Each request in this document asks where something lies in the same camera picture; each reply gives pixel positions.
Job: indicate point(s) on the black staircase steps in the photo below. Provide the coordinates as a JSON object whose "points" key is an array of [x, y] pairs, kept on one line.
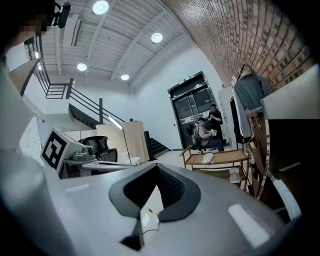
{"points": [[156, 147]]}

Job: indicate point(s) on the wooden framed board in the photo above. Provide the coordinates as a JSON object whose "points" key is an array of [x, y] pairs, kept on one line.
{"points": [[225, 156]]}

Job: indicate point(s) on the light tube stand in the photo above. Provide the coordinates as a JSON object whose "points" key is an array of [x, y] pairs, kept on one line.
{"points": [[115, 122]]}

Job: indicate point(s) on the white slipper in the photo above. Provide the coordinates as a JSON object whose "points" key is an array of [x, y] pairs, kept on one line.
{"points": [[208, 158], [235, 175]]}

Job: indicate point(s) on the white plastic tub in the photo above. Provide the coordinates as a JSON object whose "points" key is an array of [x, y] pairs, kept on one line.
{"points": [[130, 158]]}

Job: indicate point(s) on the dark grey shirt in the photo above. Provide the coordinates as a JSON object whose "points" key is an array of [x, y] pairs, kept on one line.
{"points": [[250, 100]]}

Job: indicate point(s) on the green exit sign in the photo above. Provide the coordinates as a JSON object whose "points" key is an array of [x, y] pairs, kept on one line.
{"points": [[186, 79]]}

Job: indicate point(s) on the beige partition panel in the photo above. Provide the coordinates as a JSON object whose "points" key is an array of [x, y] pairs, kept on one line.
{"points": [[135, 140]]}

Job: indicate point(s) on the black double door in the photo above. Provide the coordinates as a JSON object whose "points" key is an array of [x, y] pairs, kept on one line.
{"points": [[182, 110]]}

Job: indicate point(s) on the black metal clothes rack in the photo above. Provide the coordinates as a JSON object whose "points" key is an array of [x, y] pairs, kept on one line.
{"points": [[247, 65]]}

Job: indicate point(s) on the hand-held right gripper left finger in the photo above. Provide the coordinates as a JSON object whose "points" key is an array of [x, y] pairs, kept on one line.
{"points": [[100, 215]]}

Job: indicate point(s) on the black mesh office chair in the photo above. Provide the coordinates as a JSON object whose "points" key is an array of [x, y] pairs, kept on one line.
{"points": [[100, 147]]}

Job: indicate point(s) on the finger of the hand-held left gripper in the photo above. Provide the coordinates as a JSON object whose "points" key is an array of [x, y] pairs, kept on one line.
{"points": [[110, 165]]}

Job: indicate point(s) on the round ceiling lamp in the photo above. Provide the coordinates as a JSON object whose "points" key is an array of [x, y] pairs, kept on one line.
{"points": [[125, 76], [156, 37], [100, 7], [81, 66]]}

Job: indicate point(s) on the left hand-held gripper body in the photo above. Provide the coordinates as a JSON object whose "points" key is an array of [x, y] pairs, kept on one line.
{"points": [[53, 150]]}

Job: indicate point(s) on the black head camera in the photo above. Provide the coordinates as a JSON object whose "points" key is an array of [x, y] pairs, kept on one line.
{"points": [[62, 13]]}

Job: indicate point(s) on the metal cart with trays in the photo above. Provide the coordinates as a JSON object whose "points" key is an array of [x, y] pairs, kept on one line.
{"points": [[290, 155]]}

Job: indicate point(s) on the black stair railing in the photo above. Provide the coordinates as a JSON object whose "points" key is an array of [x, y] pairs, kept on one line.
{"points": [[72, 86]]}

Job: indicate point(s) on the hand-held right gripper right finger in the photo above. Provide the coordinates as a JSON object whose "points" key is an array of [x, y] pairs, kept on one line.
{"points": [[212, 225]]}

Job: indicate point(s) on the black garment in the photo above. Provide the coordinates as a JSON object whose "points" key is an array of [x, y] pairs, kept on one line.
{"points": [[236, 122]]}

